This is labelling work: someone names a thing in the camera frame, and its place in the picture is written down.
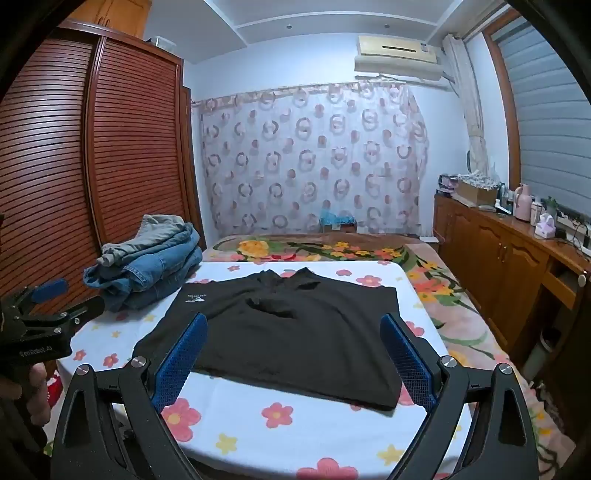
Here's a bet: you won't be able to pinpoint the folded blue denim jeans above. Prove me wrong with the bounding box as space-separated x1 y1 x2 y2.
83 226 202 297
104 249 204 312

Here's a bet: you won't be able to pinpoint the floral plush blanket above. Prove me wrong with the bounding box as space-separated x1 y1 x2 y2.
44 233 566 462

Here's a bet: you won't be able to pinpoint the grey-green folded pants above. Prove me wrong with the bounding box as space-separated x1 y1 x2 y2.
96 214 195 267

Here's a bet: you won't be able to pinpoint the beige tied curtain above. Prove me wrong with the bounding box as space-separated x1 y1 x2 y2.
441 34 492 176

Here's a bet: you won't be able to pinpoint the person's left hand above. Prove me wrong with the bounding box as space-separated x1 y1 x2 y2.
25 359 52 428

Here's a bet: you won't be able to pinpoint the black pants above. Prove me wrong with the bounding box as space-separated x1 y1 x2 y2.
131 267 402 411

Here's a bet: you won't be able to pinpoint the wall air conditioner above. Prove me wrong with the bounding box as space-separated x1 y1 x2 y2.
355 36 451 79

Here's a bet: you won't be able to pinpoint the pink thermos jug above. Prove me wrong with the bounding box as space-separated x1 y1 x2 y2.
515 184 532 221

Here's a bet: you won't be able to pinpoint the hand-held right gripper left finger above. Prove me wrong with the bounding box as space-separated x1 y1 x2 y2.
50 313 209 480

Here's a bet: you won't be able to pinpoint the brown wooden sideboard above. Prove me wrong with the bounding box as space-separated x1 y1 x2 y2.
433 193 591 416

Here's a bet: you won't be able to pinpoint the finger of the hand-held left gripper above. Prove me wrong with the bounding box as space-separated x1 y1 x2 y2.
11 281 70 308
28 298 106 340

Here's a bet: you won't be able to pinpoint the brown slatted wooden wardrobe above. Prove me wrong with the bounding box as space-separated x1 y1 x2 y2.
0 18 206 324

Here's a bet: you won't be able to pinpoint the cardboard box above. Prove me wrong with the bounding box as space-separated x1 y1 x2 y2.
455 178 499 206

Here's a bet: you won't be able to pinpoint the person's left forearm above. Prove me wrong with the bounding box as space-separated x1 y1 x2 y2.
0 392 47 467

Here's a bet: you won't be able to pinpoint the grey waste bin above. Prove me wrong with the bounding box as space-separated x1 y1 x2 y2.
524 328 561 379

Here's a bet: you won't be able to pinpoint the wooden overhead cabinet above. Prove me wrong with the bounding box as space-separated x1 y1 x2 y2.
69 0 153 40

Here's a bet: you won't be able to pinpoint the blue cloth bundle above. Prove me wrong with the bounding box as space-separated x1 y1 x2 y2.
321 210 356 232

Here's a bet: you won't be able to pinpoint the pink white tissue box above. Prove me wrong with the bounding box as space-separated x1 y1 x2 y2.
534 213 557 238

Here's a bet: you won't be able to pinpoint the grey window blind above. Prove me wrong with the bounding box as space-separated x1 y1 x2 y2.
496 21 591 217

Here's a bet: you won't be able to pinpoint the circle patterned sheer curtain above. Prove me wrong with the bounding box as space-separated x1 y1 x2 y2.
198 80 430 236

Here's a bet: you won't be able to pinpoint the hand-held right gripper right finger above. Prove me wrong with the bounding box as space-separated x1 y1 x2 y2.
379 313 541 480

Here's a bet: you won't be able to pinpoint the white flower print sheet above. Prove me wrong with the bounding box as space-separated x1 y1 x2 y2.
55 261 476 480

